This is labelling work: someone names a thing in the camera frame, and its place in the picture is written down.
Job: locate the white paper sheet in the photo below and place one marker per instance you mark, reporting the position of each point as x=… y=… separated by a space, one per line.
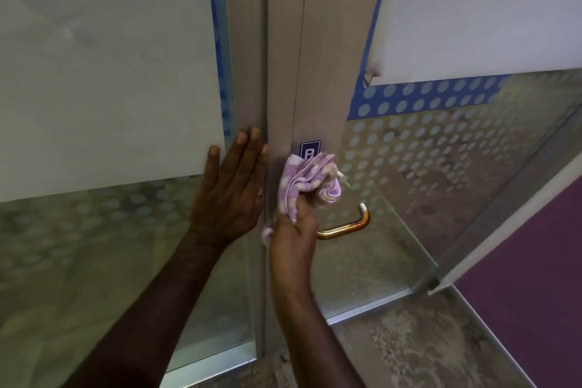
x=104 y=65
x=477 y=15

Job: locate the person's right hand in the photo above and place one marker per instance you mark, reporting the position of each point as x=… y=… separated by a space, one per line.
x=291 y=251

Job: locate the dotted glass partition panel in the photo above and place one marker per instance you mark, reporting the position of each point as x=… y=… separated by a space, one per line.
x=243 y=37

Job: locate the person's left forearm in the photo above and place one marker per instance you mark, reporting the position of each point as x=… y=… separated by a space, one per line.
x=145 y=319

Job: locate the blue pull sign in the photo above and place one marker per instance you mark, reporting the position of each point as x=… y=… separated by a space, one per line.
x=310 y=147

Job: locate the purple striped cleaning cloth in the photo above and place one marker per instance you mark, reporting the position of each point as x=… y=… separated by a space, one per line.
x=304 y=178

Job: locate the person's left hand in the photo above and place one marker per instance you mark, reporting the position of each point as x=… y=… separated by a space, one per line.
x=232 y=201

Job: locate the person's right forearm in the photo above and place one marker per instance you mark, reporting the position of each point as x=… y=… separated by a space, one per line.
x=318 y=347

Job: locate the aluminium framed glass door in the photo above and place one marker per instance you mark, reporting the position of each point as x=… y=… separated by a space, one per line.
x=318 y=37

